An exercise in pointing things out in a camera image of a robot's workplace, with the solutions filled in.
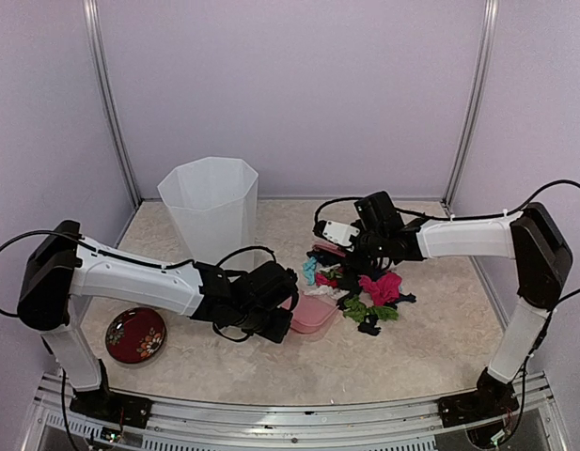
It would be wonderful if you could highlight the pink plastic dustpan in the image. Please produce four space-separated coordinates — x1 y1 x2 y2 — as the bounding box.
290 293 337 334

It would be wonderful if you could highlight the pink hand brush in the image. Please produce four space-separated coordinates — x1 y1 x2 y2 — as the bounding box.
312 241 346 257

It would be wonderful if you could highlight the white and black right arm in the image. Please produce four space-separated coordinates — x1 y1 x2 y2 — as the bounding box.
339 193 573 417

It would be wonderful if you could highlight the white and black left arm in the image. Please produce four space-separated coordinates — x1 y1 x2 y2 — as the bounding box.
17 220 300 418

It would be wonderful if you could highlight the pile of coloured paper scraps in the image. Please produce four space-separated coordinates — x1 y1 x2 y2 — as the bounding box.
307 250 417 328

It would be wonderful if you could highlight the green paper scrap near dustpan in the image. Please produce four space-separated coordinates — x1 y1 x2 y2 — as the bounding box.
342 296 368 323

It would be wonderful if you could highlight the light blue paper scrap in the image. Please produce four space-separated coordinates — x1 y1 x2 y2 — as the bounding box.
303 257 318 286

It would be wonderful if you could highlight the black paper scrap right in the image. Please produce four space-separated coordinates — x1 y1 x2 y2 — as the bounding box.
357 314 381 336

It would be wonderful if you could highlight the translucent white plastic bin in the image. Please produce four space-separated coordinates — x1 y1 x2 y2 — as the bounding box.
158 157 259 264

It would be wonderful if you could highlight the red floral lacquer bowl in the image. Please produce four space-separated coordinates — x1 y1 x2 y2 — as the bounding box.
104 307 167 365

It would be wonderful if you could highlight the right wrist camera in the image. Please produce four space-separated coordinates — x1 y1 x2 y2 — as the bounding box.
313 220 360 248

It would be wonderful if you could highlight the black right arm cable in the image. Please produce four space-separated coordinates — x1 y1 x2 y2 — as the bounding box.
313 179 580 311

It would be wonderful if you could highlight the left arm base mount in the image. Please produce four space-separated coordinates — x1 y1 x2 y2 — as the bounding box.
70 359 153 429

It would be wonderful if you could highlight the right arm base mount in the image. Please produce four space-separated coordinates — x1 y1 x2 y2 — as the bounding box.
437 368 520 428

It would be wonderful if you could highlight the aluminium front rail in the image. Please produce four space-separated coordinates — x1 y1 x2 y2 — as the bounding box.
33 375 558 451

